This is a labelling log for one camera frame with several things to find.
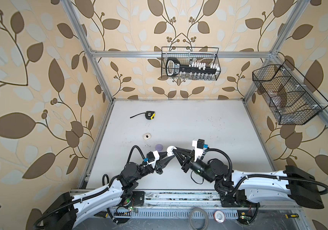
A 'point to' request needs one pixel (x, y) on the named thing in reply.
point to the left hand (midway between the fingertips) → (170, 152)
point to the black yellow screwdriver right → (291, 215)
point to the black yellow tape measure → (148, 115)
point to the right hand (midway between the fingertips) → (173, 150)
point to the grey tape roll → (190, 215)
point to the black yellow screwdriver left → (102, 213)
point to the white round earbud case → (169, 152)
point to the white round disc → (219, 216)
